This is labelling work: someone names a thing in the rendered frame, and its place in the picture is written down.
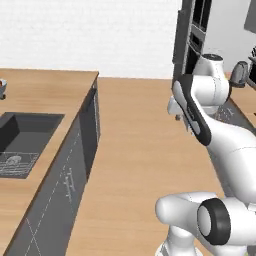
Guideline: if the black countertop appliance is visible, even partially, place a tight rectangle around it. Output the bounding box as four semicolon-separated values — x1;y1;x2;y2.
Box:
247;46;256;85

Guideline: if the dark grey sink basin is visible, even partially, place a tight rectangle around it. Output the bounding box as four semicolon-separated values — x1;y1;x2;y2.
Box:
0;111;66;180

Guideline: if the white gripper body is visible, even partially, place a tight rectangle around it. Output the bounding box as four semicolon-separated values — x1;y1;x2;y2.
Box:
167;95;184;118

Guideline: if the dark wall cabinet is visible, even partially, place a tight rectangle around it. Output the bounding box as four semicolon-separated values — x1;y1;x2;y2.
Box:
243;0;256;35

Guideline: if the grey cabinet handle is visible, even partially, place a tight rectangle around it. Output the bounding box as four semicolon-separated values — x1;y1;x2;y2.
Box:
63;173;72;203
67;167;77;193

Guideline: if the grey wire rack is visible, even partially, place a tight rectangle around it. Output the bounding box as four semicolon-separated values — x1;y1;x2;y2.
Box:
0;151;40;178

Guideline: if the pale round item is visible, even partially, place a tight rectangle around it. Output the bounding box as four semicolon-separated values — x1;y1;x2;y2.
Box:
6;155;20;167

